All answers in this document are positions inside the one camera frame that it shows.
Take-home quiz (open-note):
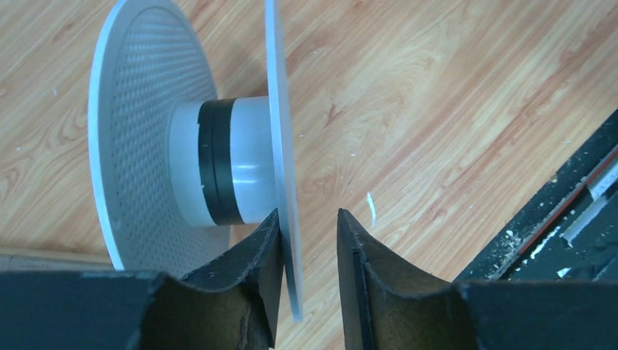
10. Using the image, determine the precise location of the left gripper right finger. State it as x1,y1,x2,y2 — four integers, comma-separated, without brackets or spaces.
337,209,617,349

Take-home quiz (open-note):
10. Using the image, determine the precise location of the grey perforated cable spool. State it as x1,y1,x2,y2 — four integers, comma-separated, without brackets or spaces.
87,1,303,321

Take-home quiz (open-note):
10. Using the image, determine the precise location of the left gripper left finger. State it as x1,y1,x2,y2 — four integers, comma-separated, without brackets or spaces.
1,211,283,349

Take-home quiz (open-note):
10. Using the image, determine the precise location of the wooden chessboard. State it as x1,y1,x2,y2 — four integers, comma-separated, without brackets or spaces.
1,247,114,272

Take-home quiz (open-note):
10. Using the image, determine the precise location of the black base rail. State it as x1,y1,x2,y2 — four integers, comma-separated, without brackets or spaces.
456,113,617,281

